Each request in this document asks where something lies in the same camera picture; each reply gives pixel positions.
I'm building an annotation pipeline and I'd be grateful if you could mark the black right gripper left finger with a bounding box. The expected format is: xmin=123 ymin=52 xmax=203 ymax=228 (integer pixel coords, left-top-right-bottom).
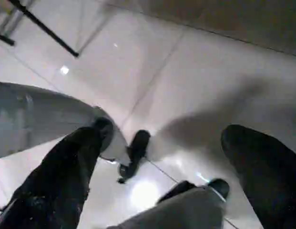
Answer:
xmin=0 ymin=116 xmax=114 ymax=229

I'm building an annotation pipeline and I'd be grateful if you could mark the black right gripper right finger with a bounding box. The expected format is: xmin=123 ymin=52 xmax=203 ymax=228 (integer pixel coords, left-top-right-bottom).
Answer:
xmin=221 ymin=124 xmax=296 ymax=229

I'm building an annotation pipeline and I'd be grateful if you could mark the person's grey shoe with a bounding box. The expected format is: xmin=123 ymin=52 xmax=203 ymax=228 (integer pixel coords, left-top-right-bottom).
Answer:
xmin=207 ymin=178 xmax=231 ymax=200

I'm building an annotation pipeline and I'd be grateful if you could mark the black robot foot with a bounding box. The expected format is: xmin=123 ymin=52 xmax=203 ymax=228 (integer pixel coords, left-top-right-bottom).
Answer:
xmin=117 ymin=130 xmax=152 ymax=185

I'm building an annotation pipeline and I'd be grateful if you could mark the black metal stand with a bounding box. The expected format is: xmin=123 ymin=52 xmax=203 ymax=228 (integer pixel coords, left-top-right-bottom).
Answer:
xmin=0 ymin=0 xmax=81 ymax=58

